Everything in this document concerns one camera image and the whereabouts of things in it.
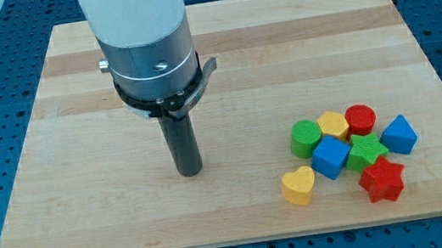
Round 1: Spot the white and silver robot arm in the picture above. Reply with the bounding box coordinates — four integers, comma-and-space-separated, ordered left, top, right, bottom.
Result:
77, 0, 199, 117

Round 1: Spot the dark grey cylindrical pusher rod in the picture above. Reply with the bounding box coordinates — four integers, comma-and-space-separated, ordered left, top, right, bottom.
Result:
158, 116, 203, 178

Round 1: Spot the green cylinder block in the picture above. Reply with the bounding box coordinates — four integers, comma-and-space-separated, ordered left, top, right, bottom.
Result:
290, 120, 322, 159

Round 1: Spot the yellow heart block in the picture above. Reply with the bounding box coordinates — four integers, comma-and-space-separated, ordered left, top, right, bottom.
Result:
281, 166, 316, 206

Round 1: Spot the light wooden board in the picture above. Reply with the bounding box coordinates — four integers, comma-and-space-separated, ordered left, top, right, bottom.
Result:
0, 0, 442, 248

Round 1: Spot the yellow hexagon block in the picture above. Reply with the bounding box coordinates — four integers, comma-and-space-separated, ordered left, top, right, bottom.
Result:
316, 111, 350, 141

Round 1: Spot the blue cube block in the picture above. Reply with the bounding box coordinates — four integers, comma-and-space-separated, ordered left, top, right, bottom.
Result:
311, 136, 351, 180

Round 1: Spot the red cylinder block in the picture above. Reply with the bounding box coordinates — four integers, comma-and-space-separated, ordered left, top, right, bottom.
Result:
344, 104, 377, 139

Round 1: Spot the green star block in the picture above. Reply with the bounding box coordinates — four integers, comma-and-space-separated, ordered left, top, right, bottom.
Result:
345, 133, 389, 173

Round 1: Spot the red star block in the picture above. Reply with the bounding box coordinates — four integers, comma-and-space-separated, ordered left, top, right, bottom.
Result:
359, 156, 405, 203

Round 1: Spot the blue triangular prism block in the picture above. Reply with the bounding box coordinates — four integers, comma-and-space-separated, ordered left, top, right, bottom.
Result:
379, 115, 418, 155

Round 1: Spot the black clamp ring with lever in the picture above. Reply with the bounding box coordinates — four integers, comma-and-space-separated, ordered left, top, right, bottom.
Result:
110, 49, 224, 129

